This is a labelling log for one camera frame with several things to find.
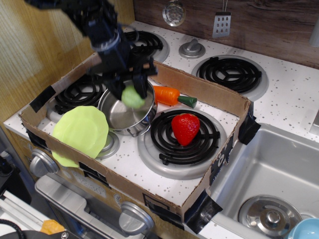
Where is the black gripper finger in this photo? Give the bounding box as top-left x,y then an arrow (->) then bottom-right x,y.
102,73 -> 126,100
132,72 -> 148,99

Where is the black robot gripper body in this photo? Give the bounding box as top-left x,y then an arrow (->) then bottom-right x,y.
86,37 -> 158,80

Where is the light green toy broccoli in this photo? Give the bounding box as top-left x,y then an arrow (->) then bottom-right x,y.
121,85 -> 145,109

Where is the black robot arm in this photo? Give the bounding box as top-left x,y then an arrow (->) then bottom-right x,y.
27,0 -> 157,100

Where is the rear left black burner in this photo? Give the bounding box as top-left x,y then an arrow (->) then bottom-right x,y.
125,30 -> 169,63

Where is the black burner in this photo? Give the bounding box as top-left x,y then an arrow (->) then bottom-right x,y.
138,108 -> 227,180
191,55 -> 269,102
47,75 -> 106,123
125,30 -> 169,63

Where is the front left black burner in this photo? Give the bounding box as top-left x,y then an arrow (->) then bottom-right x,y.
47,75 -> 106,123

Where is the orange toy carrot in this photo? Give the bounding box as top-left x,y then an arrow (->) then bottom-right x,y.
153,86 -> 197,108

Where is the stainless steel toy pot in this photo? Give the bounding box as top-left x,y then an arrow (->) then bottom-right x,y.
98,82 -> 158,137

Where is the light green plastic plate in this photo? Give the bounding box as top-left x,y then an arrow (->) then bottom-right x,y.
52,106 -> 109,159

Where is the small silver stovetop disc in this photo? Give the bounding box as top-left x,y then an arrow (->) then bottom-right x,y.
95,132 -> 120,160

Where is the silver stovetop knob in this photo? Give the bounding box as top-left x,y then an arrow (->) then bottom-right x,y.
178,39 -> 206,59

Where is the red toy strawberry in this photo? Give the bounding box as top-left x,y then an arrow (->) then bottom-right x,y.
171,113 -> 200,146

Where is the hanging silver strainer ladle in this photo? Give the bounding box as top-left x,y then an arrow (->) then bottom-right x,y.
162,0 -> 186,27

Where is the front right black burner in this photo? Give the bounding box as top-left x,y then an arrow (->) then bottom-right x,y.
138,108 -> 227,180

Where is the brown cardboard fence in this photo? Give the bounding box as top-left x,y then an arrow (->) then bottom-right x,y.
19,54 -> 260,234

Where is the hanging silver slotted spatula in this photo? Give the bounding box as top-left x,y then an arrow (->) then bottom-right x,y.
212,0 -> 231,38

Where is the rear right black burner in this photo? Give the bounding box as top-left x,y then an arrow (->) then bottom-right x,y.
191,55 -> 269,102

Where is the left silver oven knob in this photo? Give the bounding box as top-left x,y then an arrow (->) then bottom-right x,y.
30,149 -> 59,177

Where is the silver oven knob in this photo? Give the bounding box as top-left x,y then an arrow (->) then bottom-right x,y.
30,149 -> 59,177
119,201 -> 155,236

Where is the right silver oven knob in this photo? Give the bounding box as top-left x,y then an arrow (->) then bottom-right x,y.
119,201 -> 155,236

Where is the orange cloth piece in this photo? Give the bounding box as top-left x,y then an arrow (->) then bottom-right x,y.
40,220 -> 65,235

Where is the silver toy sink basin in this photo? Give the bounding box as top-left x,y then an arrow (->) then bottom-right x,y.
210,124 -> 319,239

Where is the steel pot lid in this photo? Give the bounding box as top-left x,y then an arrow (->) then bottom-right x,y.
237,195 -> 303,239

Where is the light blue bowl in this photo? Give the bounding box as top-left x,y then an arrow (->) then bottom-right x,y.
287,218 -> 319,239

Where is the silver oven door handle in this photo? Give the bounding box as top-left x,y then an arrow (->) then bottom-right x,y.
35,176 -> 145,239

